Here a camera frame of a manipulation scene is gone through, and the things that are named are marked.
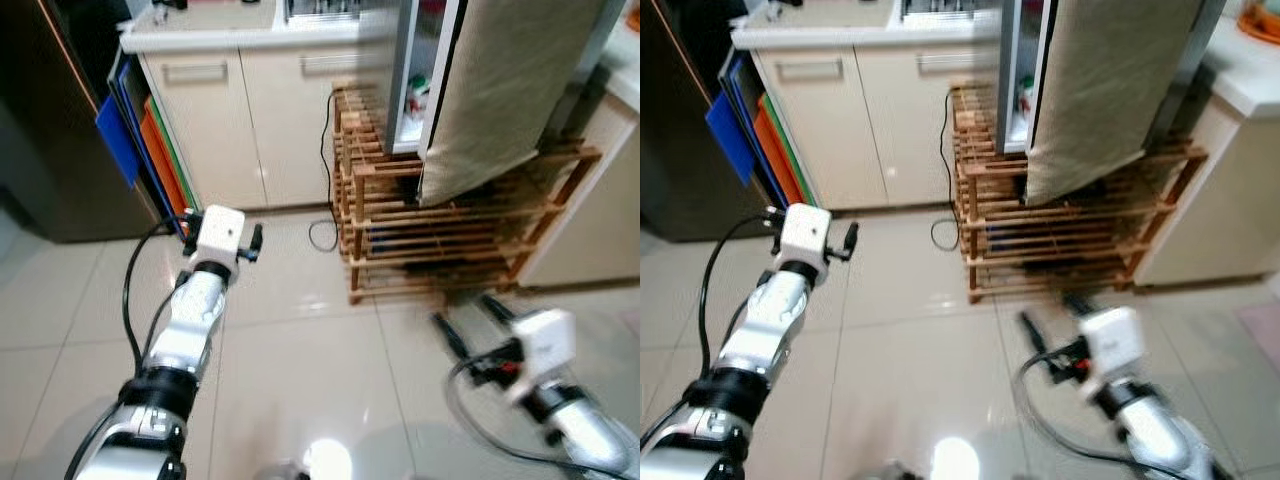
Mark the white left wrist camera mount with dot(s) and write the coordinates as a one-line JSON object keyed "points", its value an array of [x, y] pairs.
{"points": [[220, 232], [805, 232]]}

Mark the blue cutting board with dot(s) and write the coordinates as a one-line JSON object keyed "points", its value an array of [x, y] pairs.
{"points": [[728, 140], [118, 140]]}

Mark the white counter unit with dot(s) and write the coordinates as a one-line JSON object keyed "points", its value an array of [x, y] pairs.
{"points": [[600, 220], [1230, 200]]}

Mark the dark tall appliance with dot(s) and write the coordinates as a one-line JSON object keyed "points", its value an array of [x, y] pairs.
{"points": [[50, 120], [680, 120]]}

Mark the mini fridge door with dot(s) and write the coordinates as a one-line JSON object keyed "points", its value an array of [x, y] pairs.
{"points": [[1190, 60], [590, 60]]}

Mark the steel sink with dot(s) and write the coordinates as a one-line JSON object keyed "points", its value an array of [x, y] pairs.
{"points": [[935, 8], [320, 10]]}

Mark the cream kitchen cabinet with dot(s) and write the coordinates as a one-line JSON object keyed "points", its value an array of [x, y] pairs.
{"points": [[830, 130], [220, 130]]}

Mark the orange cutting board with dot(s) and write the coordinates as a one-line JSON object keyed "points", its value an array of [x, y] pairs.
{"points": [[775, 155], [160, 160]]}

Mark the small milk carton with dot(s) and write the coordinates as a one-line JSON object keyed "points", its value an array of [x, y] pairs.
{"points": [[1026, 100], [415, 100]]}

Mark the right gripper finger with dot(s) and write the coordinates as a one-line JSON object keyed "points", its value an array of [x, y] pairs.
{"points": [[1036, 335], [497, 308], [1080, 306], [450, 338]]}

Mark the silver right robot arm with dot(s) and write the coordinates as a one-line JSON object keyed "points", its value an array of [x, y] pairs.
{"points": [[1160, 440], [590, 440]]}

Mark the green cutting board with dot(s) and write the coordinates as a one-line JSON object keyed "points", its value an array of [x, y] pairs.
{"points": [[177, 150], [794, 145]]}

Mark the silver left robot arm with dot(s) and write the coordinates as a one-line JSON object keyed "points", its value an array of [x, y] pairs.
{"points": [[190, 320], [775, 320]]}

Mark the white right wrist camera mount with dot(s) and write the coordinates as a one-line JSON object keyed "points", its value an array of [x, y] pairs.
{"points": [[1112, 340], [545, 340]]}

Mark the wooden slatted rack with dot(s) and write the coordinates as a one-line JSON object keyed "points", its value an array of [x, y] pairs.
{"points": [[450, 210], [1060, 212]]}

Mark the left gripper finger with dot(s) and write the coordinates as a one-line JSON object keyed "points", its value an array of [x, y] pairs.
{"points": [[256, 243], [851, 242]]}

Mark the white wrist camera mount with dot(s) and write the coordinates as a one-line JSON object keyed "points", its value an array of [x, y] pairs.
{"points": [[1112, 340], [805, 232], [220, 232], [545, 340]]}

